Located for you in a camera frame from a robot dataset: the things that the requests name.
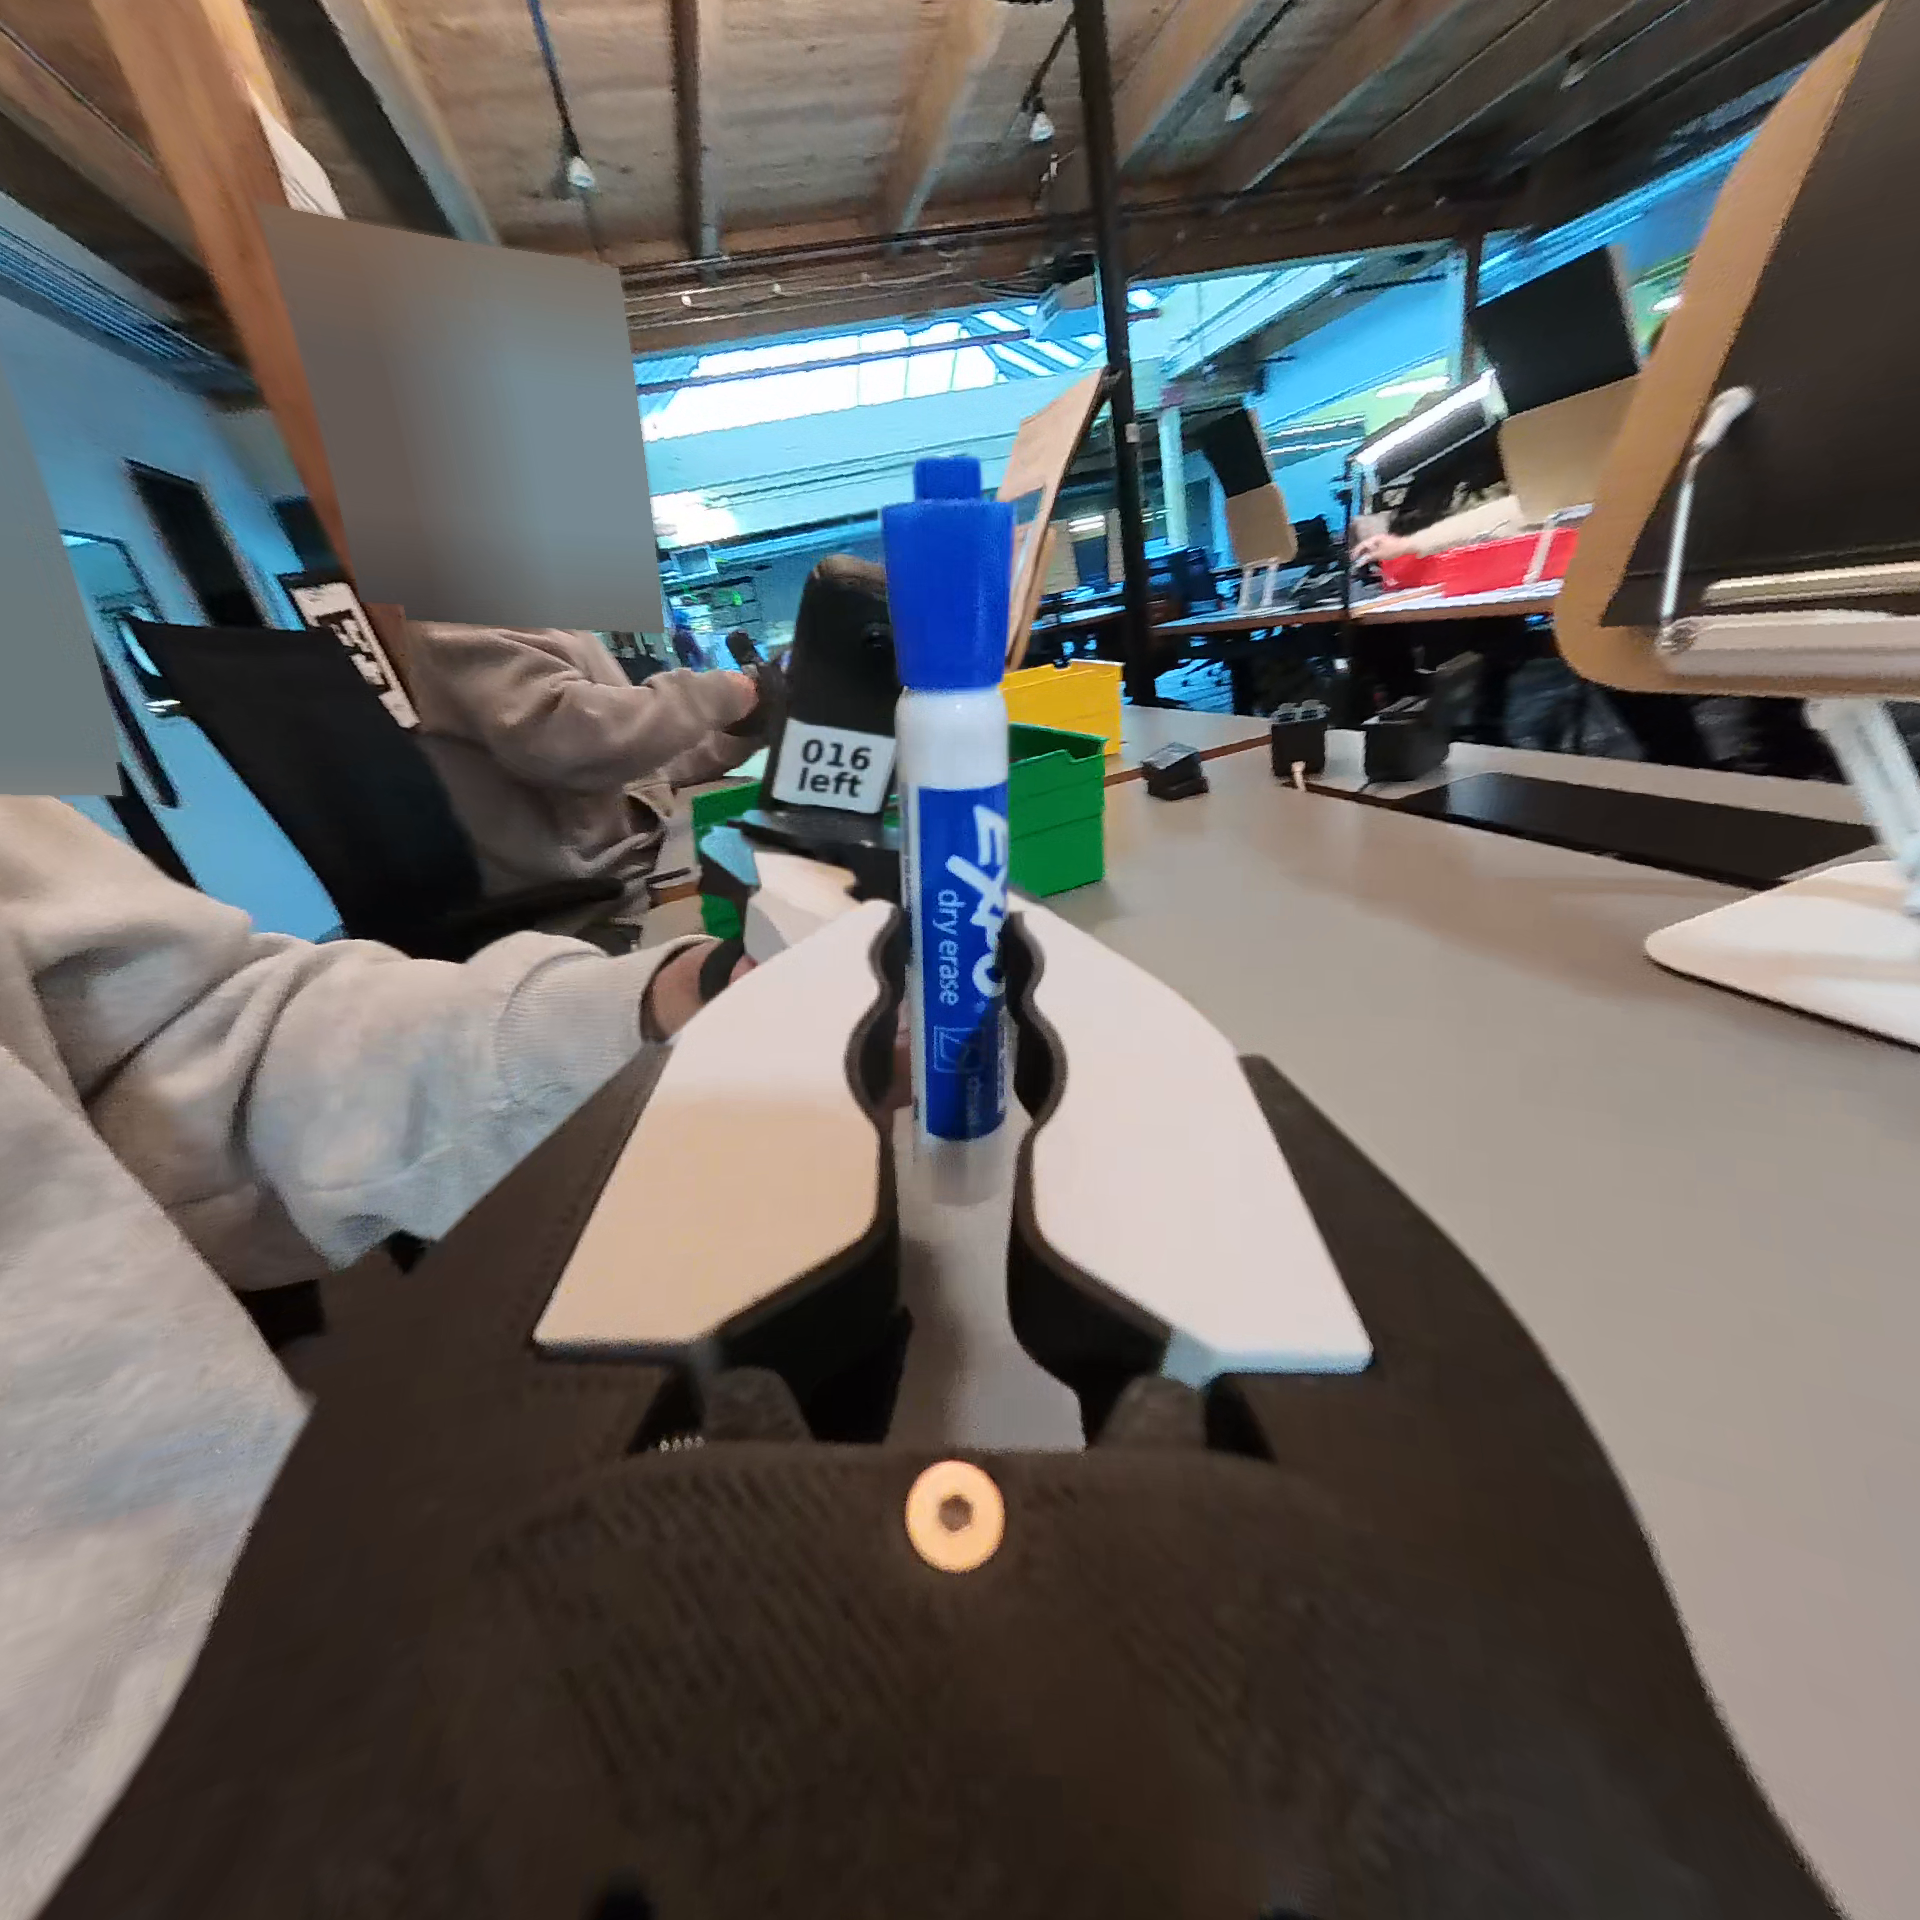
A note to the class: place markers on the black monitor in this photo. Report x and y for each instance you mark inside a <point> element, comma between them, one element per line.
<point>1560,331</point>

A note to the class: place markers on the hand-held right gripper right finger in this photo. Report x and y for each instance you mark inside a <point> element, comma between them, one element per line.
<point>1184,1185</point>

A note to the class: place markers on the person's left forearm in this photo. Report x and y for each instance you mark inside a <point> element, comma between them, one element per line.
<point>330,1080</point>

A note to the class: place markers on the person's left hand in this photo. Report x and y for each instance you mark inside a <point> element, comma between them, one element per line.
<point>674,999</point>

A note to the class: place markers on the black charger with buttons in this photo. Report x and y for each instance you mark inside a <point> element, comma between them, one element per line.
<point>1300,738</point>

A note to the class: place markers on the black charging dock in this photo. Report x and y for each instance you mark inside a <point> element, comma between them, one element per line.
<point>1418,729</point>

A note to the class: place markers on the yellow plastic bin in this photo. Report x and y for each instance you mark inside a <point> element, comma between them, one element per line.
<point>1065,703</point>

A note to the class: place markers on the small black device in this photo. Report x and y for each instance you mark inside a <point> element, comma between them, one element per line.
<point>1173,773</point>

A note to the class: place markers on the blue dry erase marker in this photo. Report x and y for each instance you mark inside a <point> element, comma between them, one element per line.
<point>949,841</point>

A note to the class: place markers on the white monitor stand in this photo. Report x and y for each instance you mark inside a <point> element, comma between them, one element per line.
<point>1801,960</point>

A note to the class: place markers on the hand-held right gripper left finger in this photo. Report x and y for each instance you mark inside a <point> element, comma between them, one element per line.
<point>720,1170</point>

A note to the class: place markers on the person's grey sweater torso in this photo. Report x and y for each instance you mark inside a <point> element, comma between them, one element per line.
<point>90,1501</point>

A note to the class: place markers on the red plastic bin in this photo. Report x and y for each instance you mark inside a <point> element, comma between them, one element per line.
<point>1479,559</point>

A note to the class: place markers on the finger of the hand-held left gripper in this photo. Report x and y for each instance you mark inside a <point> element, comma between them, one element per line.
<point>819,901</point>

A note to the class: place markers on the black desk mat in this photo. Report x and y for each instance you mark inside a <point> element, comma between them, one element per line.
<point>1621,829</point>

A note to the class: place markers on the black white tag board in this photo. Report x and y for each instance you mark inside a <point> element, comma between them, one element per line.
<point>361,645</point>

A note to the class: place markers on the grey desk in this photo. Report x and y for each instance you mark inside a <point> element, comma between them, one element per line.
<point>1500,1140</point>

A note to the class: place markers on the black pole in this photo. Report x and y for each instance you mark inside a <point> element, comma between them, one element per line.
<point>1112,375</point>

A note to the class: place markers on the small wood-backed monitor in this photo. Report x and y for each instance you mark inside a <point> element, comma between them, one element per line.
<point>1253,481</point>

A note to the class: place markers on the wooden post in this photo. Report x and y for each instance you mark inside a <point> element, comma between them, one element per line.
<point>211,225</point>

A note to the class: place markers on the tilted wooden panel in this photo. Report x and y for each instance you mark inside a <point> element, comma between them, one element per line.
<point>1051,465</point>

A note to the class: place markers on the black office chair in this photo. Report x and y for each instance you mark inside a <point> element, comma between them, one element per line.
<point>330,795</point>

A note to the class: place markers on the green plastic bin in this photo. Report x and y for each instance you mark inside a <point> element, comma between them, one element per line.
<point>1059,819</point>

